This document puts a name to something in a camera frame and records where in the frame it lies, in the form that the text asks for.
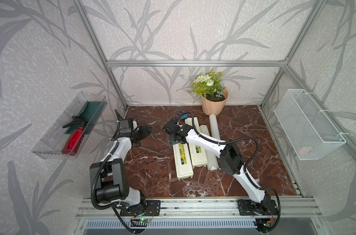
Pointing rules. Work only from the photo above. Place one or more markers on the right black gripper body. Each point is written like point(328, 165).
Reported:
point(170, 140)

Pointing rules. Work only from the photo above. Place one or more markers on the blue garden hand rake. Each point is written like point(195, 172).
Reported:
point(182, 114)

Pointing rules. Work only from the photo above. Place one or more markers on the potted artificial flower plant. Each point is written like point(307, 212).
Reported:
point(210, 89)

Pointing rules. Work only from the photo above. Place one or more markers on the clear plastic wall tray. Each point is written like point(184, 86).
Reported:
point(68, 134)

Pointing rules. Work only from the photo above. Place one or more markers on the white wire mesh basket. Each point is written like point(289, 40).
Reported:
point(306, 124)

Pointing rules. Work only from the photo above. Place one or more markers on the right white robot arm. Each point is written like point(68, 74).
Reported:
point(230, 157)

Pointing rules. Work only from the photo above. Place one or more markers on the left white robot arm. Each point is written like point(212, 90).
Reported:
point(108, 177)

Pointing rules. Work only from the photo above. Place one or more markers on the pink item in basket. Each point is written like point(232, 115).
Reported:
point(305, 150)

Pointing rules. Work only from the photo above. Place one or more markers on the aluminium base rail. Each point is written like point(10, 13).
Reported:
point(224, 212)

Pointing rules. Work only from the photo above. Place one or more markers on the red spray bottle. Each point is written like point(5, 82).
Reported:
point(73, 143)

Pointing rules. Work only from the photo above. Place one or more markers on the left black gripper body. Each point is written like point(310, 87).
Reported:
point(140, 133)

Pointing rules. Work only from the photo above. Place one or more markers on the green cloth in tray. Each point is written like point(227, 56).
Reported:
point(91, 112)

